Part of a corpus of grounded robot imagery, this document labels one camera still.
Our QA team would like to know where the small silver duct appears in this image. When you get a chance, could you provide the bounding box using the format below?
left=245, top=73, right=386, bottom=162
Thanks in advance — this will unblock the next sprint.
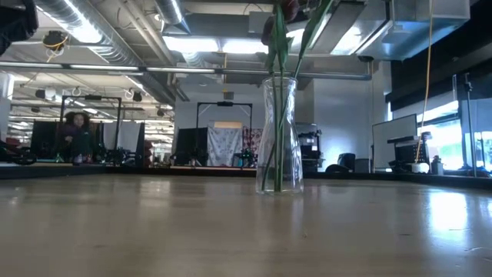
left=153, top=0, right=192, bottom=35

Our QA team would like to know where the tall clear glass vase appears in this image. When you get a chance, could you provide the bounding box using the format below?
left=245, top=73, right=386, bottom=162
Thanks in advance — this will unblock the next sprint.
left=255, top=75, right=304, bottom=195

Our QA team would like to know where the whiteboard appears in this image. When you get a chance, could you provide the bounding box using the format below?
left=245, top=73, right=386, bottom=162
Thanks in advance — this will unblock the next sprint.
left=371, top=113, right=419, bottom=170

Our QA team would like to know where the yellow hanging cable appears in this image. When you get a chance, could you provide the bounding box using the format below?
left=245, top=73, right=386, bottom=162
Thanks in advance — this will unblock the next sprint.
left=414, top=0, right=434, bottom=165

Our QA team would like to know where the fluorescent ceiling light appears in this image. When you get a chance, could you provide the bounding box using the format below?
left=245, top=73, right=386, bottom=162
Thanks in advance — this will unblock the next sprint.
left=163, top=35, right=272, bottom=55

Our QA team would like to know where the large gray ceiling unit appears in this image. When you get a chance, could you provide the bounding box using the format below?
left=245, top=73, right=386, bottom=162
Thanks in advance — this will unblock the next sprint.
left=355, top=0, right=472, bottom=62

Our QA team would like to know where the black yellow cable reel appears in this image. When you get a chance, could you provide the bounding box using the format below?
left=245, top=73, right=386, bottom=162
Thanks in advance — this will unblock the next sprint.
left=41, top=29, right=70, bottom=62

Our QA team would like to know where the red patterned cloth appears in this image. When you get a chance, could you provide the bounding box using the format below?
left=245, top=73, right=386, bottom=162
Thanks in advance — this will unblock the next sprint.
left=241, top=128, right=264, bottom=155

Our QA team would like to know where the black tripod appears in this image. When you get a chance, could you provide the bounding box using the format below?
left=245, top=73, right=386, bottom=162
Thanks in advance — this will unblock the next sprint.
left=459, top=72, right=480, bottom=178

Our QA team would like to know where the gray bottle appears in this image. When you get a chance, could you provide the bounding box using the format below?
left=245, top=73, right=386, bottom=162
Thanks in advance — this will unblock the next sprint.
left=430, top=155, right=444, bottom=176

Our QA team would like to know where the black office chair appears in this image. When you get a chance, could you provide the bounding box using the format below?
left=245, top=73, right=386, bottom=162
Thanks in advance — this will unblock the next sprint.
left=325, top=152, right=357, bottom=173

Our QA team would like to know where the large silver ventilation duct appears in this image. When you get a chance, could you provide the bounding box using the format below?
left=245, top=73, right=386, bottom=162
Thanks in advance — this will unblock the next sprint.
left=32, top=0, right=178, bottom=105

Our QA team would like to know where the black divider panel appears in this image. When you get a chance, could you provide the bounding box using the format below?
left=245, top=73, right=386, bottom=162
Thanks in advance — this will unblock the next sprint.
left=175, top=127, right=209, bottom=166

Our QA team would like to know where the gray horizontal ceiling pipe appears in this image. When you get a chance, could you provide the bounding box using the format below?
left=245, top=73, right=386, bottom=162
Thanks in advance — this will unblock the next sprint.
left=0, top=60, right=373, bottom=82

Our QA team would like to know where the black gantry frame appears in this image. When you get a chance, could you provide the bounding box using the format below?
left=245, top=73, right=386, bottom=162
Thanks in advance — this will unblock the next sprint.
left=57, top=95, right=123, bottom=155
left=195, top=101, right=254, bottom=134

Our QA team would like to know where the black aluminium table frame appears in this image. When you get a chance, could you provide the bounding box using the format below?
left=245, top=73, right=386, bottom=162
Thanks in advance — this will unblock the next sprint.
left=0, top=163, right=492, bottom=189

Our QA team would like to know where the white divider panel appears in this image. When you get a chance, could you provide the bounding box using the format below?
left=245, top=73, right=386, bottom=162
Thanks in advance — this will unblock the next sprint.
left=102, top=122, right=142, bottom=153

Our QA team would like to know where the person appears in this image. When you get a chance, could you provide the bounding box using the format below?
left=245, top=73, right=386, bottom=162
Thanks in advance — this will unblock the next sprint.
left=57, top=111, right=96, bottom=165

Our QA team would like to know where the bright window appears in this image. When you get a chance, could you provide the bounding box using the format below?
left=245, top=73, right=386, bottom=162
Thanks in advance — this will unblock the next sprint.
left=417, top=100, right=492, bottom=172

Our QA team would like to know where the gray ceiling box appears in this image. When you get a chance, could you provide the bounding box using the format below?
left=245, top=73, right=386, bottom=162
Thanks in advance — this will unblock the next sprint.
left=248, top=10, right=274, bottom=35

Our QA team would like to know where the black equipment stack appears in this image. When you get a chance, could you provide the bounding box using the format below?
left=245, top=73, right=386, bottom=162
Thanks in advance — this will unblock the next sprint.
left=295, top=122, right=323, bottom=172

